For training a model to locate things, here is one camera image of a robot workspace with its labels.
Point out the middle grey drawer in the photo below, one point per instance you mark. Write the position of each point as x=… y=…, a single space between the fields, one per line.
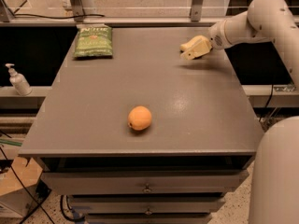
x=147 y=204

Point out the white pump bottle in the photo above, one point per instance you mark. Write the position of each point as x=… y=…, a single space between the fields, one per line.
x=18 y=81

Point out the cardboard box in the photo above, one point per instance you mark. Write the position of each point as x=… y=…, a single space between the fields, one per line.
x=17 y=191

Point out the right metal bracket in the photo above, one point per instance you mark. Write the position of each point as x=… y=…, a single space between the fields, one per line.
x=196 y=10

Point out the metal bracket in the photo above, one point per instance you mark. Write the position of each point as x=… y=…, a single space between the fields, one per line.
x=196 y=10
x=78 y=11

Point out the bottom grey drawer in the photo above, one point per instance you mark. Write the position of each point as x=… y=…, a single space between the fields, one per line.
x=151 y=219

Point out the grey drawer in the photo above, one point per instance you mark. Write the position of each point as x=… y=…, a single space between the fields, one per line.
x=151 y=219
x=144 y=182
x=147 y=204

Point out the left metal bracket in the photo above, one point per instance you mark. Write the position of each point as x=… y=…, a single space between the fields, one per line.
x=78 y=11

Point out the yellow sponge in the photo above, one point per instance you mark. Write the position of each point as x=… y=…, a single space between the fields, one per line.
x=199 y=43

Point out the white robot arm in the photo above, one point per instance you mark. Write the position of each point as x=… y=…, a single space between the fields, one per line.
x=274 y=197

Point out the green jalapeno chip bag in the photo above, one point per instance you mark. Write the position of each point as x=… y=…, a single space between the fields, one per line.
x=93 y=41

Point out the top grey drawer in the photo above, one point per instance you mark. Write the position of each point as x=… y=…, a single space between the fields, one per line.
x=144 y=182

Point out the grey drawer cabinet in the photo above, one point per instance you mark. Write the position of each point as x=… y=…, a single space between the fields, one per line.
x=145 y=137

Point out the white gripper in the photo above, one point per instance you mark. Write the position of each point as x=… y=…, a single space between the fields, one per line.
x=217 y=38

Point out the orange fruit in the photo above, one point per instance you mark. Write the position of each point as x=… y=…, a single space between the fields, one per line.
x=139 y=118

